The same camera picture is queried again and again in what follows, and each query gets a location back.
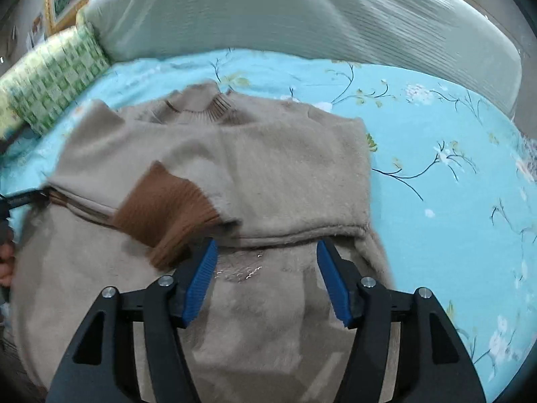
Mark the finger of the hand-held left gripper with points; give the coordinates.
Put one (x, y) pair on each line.
(21, 199)

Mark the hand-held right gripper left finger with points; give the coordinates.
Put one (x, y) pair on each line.
(201, 281)

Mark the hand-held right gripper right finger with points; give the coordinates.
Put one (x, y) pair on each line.
(333, 281)

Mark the grey towel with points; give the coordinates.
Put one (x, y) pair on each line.
(272, 168)

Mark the person's left hand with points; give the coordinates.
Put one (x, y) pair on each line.
(5, 260)

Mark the green checked pillow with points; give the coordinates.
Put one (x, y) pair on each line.
(54, 79)

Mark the blue floral duvet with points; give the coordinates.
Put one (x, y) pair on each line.
(419, 134)

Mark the grey floral bed sheet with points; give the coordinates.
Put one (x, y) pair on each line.
(529, 147)

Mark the grey padded headboard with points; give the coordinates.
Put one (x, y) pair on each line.
(293, 16)

